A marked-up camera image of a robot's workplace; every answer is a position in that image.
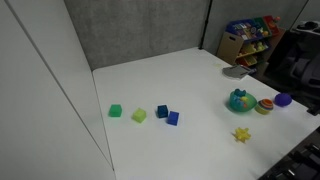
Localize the light blue toy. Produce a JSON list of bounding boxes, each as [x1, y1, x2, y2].
[[232, 95, 244, 110]]

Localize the green bowl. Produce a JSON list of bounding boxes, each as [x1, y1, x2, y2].
[[228, 91, 258, 113]]

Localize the dark teal toy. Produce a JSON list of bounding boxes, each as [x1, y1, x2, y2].
[[233, 88, 247, 98]]

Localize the orange yellow toy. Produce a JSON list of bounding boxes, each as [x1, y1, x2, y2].
[[240, 96, 250, 109]]

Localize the yellow spiky toy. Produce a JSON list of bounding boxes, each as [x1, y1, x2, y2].
[[232, 126, 252, 144]]

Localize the colourful toy bin shelf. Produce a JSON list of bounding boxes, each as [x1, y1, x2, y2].
[[216, 15, 287, 68]]

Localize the dark blue cube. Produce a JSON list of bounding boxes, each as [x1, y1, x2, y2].
[[156, 104, 169, 119]]

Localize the bright blue cube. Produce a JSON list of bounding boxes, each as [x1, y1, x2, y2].
[[166, 110, 180, 127]]

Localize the yellow-green cube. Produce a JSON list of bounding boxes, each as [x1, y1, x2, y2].
[[131, 107, 148, 124]]

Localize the green cube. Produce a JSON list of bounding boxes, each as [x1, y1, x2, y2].
[[108, 103, 123, 118]]

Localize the gray flat pad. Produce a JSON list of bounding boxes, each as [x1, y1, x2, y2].
[[221, 64, 257, 81]]

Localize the black vertical pole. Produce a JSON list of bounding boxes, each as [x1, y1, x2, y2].
[[198, 0, 214, 51]]

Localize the purple ball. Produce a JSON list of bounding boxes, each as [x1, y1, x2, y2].
[[274, 92, 293, 108]]

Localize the black office chair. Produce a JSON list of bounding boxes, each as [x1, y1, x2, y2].
[[266, 20, 320, 101]]

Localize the rainbow stacked ring toy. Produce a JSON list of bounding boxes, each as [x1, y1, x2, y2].
[[254, 98, 275, 116]]

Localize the black equipment frame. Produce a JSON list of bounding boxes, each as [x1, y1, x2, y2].
[[258, 128, 320, 180]]

